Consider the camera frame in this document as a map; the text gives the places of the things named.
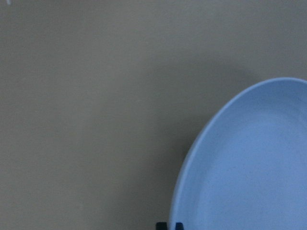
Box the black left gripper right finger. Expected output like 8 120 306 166
175 222 184 230

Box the blue plate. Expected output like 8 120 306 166
168 78 307 230

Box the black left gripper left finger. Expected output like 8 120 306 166
155 222 167 230

